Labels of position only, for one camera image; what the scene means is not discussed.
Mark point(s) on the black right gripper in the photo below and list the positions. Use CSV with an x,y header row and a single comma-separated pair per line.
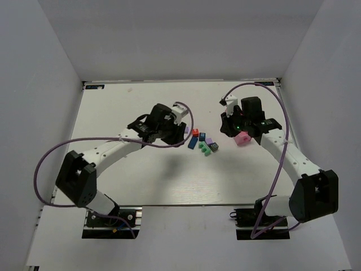
x,y
228,127

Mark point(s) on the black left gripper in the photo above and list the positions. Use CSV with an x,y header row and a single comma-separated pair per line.
x,y
175,135

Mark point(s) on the pink plastic box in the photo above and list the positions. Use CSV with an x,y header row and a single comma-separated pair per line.
x,y
242,138

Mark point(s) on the red cube block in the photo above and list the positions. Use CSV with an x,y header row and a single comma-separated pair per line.
x,y
195,132

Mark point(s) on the dark blue rectangular block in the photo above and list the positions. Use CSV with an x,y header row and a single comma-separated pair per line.
x,y
192,143

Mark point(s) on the dark blue printed cube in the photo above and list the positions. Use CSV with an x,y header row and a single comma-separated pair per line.
x,y
202,137

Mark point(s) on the green hospital arch block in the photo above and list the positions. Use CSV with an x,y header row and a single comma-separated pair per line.
x,y
205,149

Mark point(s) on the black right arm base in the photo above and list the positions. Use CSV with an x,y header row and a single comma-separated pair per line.
x,y
245,219

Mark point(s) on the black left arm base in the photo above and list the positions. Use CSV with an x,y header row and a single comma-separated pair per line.
x,y
107,228

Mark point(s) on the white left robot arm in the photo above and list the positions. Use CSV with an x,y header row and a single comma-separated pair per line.
x,y
79,172

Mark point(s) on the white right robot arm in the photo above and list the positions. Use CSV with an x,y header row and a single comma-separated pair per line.
x,y
315,192

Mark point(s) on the grey house block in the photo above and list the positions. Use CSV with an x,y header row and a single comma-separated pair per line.
x,y
214,147

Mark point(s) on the right corner label sticker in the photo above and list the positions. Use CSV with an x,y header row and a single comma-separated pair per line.
x,y
265,83

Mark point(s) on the corner label sticker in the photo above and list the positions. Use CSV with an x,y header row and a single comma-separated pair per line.
x,y
265,83
94,86

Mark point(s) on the left corner label sticker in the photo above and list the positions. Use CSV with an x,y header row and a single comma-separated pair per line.
x,y
94,86

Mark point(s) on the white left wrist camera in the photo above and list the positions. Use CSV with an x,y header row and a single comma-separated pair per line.
x,y
178,112

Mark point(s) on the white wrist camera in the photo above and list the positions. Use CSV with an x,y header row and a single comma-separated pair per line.
x,y
178,112
229,102

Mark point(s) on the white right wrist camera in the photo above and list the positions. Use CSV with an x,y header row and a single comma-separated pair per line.
x,y
229,102

